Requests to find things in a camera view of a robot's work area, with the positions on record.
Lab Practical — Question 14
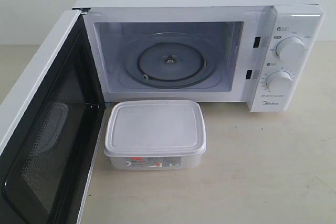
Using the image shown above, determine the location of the clear lidded plastic container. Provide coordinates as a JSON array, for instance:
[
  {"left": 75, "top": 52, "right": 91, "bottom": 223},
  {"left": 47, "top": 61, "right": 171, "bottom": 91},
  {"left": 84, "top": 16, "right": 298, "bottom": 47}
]
[{"left": 104, "top": 100, "right": 207, "bottom": 170}]

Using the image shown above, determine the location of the white microwave door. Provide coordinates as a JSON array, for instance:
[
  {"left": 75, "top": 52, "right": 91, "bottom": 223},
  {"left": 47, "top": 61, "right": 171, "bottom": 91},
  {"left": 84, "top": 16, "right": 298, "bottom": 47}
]
[{"left": 1, "top": 9, "right": 106, "bottom": 223}]

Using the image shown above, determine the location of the glass microwave turntable plate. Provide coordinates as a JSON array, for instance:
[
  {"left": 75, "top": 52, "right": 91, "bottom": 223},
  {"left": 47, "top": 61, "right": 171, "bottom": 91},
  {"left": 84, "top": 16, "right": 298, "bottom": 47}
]
[{"left": 121, "top": 33, "right": 219, "bottom": 89}]

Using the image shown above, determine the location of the white Midea microwave body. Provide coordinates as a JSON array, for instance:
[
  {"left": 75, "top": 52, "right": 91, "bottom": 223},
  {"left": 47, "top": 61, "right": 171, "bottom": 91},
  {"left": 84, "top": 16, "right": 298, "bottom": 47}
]
[{"left": 74, "top": 0, "right": 324, "bottom": 112}]

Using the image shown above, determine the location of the lower white timer knob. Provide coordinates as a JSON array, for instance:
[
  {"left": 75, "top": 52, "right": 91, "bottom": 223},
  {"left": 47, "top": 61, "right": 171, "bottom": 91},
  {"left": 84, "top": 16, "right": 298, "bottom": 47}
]
[{"left": 266, "top": 71, "right": 292, "bottom": 94}]

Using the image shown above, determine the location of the upper white power knob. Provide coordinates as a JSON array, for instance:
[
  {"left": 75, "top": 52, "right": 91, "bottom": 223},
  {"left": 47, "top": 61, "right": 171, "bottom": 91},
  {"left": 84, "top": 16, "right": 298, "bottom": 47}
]
[{"left": 276, "top": 37, "right": 306, "bottom": 61}]

